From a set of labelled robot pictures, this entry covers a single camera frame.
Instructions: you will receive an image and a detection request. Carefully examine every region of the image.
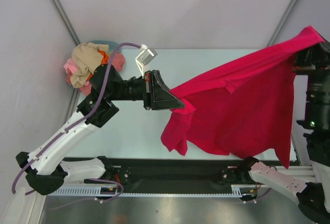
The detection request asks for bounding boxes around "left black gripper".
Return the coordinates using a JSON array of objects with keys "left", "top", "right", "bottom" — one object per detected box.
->
[{"left": 107, "top": 70, "right": 184, "bottom": 110}]

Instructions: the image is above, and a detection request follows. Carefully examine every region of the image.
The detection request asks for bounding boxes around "magenta red t-shirt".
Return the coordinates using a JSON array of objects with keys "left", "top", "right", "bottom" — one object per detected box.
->
[{"left": 160, "top": 26, "right": 323, "bottom": 167}]

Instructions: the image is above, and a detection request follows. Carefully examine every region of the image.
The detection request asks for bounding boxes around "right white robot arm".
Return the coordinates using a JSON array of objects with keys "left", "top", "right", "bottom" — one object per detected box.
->
[{"left": 238, "top": 40, "right": 329, "bottom": 223}]

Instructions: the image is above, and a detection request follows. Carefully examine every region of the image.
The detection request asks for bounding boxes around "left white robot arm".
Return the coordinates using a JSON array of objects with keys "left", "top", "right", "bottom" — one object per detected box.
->
[{"left": 16, "top": 65, "right": 185, "bottom": 195}]

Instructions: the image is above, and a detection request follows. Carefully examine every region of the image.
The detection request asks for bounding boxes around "salmon pink t-shirt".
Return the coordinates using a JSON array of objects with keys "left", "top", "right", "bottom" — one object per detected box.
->
[{"left": 66, "top": 52, "right": 126, "bottom": 95}]

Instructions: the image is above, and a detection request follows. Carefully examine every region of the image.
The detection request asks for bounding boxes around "orange t-shirt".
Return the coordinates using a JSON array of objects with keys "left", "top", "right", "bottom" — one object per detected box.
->
[{"left": 87, "top": 50, "right": 109, "bottom": 81}]

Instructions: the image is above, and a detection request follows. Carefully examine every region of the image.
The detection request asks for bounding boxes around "blue plastic laundry basket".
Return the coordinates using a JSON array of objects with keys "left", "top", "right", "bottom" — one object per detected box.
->
[{"left": 89, "top": 40, "right": 119, "bottom": 56}]

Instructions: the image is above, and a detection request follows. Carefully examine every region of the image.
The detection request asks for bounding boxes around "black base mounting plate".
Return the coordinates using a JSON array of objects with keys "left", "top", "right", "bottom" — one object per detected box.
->
[{"left": 61, "top": 156, "right": 261, "bottom": 195}]

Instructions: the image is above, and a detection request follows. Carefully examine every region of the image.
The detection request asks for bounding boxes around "beige t-shirt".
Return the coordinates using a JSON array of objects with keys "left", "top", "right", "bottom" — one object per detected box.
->
[{"left": 70, "top": 42, "right": 109, "bottom": 88}]

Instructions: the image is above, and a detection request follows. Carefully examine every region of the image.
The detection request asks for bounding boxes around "right corner aluminium post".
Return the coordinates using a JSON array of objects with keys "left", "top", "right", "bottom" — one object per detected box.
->
[{"left": 267, "top": 0, "right": 300, "bottom": 46}]

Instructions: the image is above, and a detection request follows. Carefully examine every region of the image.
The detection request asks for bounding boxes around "corner aluminium post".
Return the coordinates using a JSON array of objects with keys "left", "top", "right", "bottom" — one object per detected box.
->
[
  {"left": 267, "top": 0, "right": 300, "bottom": 46},
  {"left": 50, "top": 0, "right": 80, "bottom": 45}
]

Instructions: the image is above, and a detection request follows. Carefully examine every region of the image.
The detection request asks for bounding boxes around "aluminium extrusion rail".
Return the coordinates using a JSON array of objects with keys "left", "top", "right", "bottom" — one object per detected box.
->
[{"left": 268, "top": 166, "right": 317, "bottom": 183}]

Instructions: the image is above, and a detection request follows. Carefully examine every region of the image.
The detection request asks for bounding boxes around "white slotted cable duct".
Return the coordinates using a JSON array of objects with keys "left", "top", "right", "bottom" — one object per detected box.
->
[{"left": 47, "top": 184, "right": 258, "bottom": 198}]

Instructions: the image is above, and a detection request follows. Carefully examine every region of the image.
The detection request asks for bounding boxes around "left corner aluminium post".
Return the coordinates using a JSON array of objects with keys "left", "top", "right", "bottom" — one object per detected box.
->
[{"left": 50, "top": 0, "right": 80, "bottom": 45}]

